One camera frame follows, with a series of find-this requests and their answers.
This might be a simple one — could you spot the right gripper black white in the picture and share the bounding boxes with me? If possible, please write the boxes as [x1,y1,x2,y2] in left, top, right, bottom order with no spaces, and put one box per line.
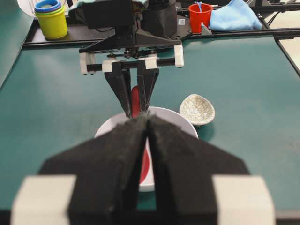
[79,30,183,117]

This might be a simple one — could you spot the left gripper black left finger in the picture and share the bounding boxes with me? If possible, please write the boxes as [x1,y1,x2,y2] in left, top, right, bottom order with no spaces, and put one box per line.
[10,114,148,225]

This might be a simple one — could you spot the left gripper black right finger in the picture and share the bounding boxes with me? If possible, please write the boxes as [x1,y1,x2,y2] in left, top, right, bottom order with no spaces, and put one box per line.
[147,114,276,225]

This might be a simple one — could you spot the pink ceramic soup spoon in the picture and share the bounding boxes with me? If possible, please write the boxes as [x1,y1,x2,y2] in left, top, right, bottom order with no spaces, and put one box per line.
[131,86,150,184]

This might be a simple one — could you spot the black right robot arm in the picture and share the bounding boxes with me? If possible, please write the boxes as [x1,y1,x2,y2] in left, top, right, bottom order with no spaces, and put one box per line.
[68,0,184,117]

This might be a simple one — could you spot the white round bowl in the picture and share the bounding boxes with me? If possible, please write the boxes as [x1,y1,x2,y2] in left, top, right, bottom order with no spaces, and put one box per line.
[94,106,198,192]

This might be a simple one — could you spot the crackle-glazed spoon rest dish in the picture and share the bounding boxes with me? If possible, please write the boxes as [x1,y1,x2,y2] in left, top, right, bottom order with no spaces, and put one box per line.
[179,94,216,127]

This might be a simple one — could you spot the red plastic cup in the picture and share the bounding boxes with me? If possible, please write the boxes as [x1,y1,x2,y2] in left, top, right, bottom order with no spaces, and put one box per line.
[188,2,213,33]

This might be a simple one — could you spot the yellow-green plastic cup stack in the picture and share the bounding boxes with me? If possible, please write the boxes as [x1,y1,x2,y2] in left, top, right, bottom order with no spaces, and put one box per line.
[34,0,68,40]

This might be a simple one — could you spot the light blue cloth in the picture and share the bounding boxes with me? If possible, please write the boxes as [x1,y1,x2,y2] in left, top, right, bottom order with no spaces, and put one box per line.
[209,0,263,31]

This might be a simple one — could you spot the black aluminium frame rail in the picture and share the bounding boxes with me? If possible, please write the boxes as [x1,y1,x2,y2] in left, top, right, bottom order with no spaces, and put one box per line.
[21,0,300,78]

